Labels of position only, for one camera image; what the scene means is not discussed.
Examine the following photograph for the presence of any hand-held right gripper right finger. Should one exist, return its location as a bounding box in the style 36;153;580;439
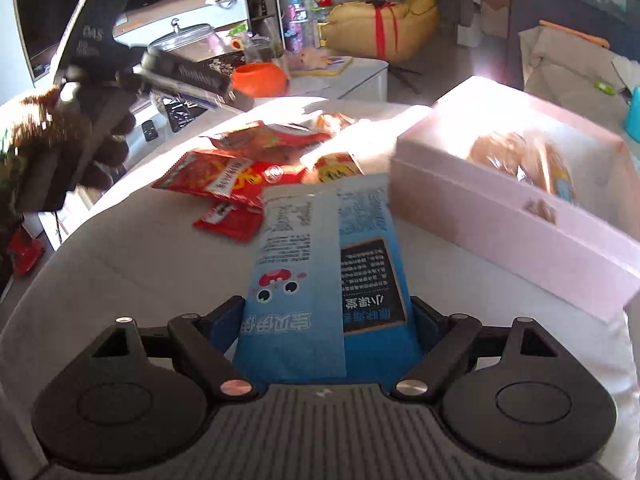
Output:
394;295;557;403

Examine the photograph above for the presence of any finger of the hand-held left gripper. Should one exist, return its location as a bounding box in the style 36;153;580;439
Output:
117;70;256;112
141;50;236;93

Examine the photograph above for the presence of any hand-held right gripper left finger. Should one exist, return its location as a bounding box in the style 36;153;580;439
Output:
90;295;257;403

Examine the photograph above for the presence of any pink cardboard box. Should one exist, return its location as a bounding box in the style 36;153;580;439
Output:
389;76;640;324

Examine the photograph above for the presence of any blue snack packet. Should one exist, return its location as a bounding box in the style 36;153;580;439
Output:
232;172;426;384

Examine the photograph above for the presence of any person's left hand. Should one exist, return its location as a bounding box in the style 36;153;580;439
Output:
60;72;139;191

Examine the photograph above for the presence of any glass jar with lid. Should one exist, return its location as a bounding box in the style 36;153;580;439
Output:
147;17;227;62

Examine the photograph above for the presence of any black television screen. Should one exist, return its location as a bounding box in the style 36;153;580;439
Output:
10;0;237;86

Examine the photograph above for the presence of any orange bowl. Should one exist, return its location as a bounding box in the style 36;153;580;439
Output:
231;62;292;99

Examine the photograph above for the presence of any red orange snack packet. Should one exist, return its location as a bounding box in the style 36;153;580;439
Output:
207;121;334;164

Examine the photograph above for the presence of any large red snack packet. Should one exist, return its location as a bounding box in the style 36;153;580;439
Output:
152;150;307;209

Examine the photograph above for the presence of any small red snack packet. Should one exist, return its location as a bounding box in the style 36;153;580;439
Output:
192;200;264;244

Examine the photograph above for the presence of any pink water bottle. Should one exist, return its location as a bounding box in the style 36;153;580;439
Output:
284;0;309;54

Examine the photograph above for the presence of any pale orange snack packet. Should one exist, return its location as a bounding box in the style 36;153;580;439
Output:
309;112;357;137

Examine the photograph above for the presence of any white low cabinet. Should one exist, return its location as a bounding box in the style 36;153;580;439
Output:
289;56;389;102

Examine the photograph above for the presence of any yellow snack packet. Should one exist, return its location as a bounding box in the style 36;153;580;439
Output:
311;152;367;184

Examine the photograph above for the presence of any yellow plush sofa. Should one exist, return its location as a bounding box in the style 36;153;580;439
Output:
320;0;442;64

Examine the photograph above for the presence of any red ribbon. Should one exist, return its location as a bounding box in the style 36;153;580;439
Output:
369;1;401;60

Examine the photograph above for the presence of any red bag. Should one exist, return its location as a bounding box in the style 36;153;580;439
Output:
7;230;46;277

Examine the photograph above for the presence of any teal container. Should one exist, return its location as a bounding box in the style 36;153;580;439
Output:
622;87;640;144

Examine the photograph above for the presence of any white cloth cover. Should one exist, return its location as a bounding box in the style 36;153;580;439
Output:
517;24;640;107

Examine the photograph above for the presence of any brown cardboard box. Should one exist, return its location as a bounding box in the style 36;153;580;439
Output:
480;0;512;39

